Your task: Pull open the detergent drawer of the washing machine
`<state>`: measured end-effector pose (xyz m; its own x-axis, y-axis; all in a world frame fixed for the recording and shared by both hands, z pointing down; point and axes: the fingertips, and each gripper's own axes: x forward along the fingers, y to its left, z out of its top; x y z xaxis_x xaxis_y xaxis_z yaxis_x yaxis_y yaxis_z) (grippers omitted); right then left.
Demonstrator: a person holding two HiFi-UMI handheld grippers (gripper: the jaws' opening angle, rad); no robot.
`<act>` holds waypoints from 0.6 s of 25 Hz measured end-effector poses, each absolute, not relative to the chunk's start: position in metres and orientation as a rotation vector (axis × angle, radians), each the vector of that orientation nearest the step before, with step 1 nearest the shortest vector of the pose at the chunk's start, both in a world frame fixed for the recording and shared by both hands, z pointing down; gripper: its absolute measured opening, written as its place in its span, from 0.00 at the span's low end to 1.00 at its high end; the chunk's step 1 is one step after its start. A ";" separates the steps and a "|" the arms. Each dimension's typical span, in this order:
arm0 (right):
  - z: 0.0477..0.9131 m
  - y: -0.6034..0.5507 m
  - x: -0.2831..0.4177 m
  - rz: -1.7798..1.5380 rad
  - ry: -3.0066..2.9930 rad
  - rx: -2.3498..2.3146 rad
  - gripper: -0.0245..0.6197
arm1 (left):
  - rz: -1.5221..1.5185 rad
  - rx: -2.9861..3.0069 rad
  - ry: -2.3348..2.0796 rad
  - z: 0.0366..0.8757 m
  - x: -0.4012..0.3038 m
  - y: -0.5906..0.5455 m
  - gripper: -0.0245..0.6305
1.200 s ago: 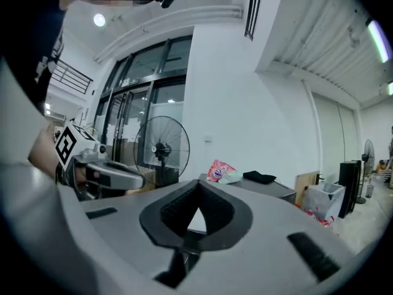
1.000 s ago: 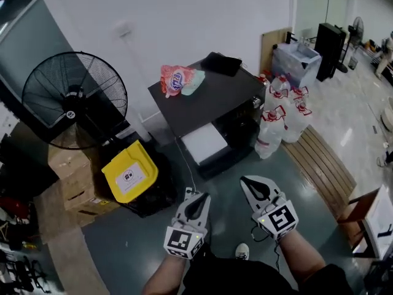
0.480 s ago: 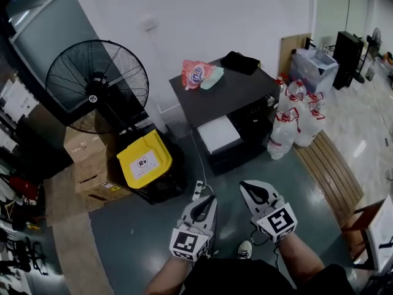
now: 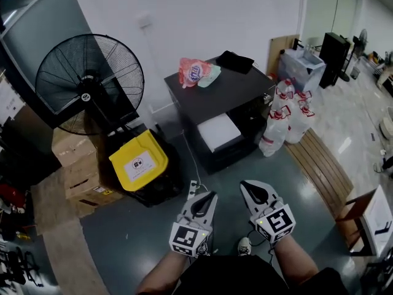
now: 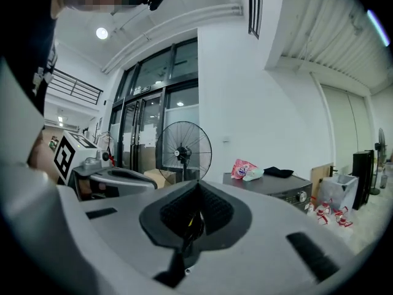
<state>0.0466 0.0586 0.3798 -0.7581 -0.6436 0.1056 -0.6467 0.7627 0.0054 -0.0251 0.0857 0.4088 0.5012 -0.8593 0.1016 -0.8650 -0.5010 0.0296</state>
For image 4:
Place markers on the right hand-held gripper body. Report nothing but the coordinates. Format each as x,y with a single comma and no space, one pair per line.
276,223

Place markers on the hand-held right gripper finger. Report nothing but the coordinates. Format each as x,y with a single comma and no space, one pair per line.
250,206
273,195

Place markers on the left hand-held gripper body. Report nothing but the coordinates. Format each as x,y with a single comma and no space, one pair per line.
184,237

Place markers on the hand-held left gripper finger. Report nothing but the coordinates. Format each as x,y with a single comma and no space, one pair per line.
212,209
188,207

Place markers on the white detergent drawer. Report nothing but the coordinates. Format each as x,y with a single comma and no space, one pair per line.
218,132

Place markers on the person's right forearm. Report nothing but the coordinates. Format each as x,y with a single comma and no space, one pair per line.
294,258

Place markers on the person's left forearm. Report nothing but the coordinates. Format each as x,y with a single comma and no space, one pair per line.
162,272

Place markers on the black washing machine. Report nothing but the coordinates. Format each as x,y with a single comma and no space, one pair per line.
230,94

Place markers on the red detergent bag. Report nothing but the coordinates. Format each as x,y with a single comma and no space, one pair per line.
192,72

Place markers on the white power strip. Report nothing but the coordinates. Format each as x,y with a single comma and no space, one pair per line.
193,190

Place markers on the person's white shoe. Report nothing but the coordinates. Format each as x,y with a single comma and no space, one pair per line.
244,246

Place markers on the wooden slat board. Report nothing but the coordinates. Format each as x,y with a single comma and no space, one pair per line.
319,171

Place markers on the person's black clothing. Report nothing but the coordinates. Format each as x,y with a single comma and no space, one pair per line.
233,275

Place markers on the large clear water bottle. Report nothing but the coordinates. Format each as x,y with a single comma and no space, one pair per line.
303,100
274,132
284,92
299,124

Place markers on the yellow lidded black bin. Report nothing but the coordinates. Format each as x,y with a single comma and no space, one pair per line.
138,161

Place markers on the brown wooden chair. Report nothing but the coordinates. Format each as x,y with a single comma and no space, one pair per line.
357,223

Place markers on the white panel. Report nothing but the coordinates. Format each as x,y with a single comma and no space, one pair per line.
379,217

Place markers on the cardboard box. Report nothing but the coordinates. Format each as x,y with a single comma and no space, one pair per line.
73,149
86,186

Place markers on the flat cardboard sheet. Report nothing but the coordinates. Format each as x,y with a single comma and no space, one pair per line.
61,241

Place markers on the pale green pouch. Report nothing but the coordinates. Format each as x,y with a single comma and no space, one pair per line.
212,74

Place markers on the black cloth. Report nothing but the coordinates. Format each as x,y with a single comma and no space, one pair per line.
235,61

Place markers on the leaning wooden board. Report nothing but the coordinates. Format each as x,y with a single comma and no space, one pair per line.
276,54

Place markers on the small grey waste bin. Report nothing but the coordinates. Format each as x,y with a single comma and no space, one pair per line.
355,72

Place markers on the tall black cabinet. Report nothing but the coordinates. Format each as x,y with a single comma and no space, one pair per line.
333,60

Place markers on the large black floor fan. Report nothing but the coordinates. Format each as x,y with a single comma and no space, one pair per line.
89,94

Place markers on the black faucet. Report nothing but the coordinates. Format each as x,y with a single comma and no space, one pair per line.
298,44

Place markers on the small pedestal fan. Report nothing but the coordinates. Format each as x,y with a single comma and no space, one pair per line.
363,40

